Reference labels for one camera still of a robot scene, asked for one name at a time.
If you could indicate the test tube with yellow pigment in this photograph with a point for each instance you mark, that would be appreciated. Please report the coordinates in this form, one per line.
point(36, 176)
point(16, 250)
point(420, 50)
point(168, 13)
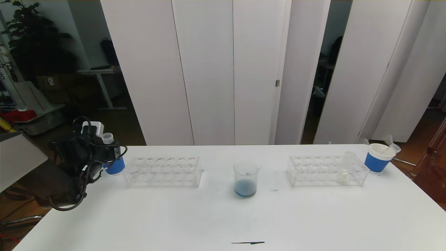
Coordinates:
point(342, 176)

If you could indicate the black backpack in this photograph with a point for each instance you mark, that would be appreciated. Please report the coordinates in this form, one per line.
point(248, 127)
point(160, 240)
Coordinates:
point(109, 52)

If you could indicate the yellow tool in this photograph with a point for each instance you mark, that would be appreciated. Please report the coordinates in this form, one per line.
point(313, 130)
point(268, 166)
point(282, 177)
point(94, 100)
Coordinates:
point(6, 125)

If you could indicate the cardboard box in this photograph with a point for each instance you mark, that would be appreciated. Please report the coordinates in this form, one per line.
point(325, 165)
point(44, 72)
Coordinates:
point(52, 83)

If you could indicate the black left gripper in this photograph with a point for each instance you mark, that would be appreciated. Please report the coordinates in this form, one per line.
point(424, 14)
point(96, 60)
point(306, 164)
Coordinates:
point(116, 153)

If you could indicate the dark green potted plant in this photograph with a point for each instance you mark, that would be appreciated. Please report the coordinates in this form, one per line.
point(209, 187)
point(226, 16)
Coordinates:
point(35, 38)

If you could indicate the white standing desk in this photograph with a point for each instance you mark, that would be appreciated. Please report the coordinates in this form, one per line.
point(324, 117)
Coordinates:
point(101, 71)

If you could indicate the clear glass beaker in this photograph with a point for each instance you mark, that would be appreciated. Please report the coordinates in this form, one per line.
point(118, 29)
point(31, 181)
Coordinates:
point(245, 190)

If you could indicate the white leaning board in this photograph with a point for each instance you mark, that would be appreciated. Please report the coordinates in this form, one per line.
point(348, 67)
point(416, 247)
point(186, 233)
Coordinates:
point(29, 97)

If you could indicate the white partition panel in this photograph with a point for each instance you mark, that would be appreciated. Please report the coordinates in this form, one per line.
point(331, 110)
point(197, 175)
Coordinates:
point(299, 52)
point(366, 35)
point(425, 52)

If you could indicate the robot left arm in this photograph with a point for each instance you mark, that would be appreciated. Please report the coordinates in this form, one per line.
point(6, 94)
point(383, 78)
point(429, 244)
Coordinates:
point(21, 160)

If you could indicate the clear acrylic test tube rack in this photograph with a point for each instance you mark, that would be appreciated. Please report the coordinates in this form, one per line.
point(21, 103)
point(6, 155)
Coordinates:
point(320, 172)
point(167, 172)

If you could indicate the white partition foot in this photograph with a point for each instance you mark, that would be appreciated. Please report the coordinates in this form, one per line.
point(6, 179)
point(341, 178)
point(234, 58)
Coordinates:
point(388, 139)

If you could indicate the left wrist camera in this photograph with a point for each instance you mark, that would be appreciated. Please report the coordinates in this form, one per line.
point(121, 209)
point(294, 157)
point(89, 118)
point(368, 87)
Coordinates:
point(93, 127)

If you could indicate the white equipment base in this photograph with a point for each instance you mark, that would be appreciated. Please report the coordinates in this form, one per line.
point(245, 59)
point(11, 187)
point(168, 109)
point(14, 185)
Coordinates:
point(45, 120)

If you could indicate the white paper cup blue sleeve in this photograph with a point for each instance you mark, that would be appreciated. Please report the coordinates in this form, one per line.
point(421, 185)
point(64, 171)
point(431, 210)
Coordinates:
point(115, 168)
point(376, 163)

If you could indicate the brown wooden stand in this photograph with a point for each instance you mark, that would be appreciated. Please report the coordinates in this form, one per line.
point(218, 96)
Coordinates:
point(432, 167)

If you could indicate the chrome floor leg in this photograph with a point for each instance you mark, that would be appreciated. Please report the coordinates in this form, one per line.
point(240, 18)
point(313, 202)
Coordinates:
point(403, 162)

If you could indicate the grey metal bar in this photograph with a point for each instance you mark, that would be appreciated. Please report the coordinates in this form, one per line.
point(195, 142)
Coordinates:
point(24, 219)

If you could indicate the test tube with red pigment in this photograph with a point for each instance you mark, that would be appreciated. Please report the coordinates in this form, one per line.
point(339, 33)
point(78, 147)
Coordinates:
point(107, 138)
point(392, 149)

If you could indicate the white three-panel folding screen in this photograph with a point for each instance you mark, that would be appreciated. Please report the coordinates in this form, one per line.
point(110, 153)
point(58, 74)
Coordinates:
point(205, 69)

